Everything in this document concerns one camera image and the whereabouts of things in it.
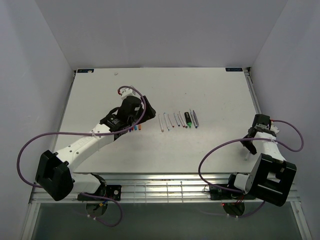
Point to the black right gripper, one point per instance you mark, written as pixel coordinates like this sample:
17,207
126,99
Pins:
251,148

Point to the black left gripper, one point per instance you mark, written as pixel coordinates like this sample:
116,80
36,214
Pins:
149,112

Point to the left blue corner label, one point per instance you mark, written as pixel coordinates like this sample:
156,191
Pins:
84,71

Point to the blue capped white pen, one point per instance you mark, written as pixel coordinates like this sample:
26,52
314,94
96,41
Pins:
166,121

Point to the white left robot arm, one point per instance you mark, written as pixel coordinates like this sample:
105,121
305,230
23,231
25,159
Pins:
56,170

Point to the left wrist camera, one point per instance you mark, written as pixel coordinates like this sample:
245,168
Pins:
125,92

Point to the green black highlighter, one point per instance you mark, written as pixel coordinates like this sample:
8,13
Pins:
188,119

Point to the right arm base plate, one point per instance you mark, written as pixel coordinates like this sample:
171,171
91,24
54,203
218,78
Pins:
221,194

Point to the blue corner label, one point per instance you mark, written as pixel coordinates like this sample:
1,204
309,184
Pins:
84,71
233,69

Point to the aluminium front rail frame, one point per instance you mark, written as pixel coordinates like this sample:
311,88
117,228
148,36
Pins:
168,188

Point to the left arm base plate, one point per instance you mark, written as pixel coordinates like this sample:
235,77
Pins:
108,191

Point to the red capped white pen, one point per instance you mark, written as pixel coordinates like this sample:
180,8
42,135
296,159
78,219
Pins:
172,125

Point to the right blue corner label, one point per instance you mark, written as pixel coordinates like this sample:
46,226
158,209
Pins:
233,69

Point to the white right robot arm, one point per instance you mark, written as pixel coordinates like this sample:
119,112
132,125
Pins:
272,176

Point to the green capped white pen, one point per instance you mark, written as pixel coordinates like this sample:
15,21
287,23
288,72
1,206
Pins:
183,120

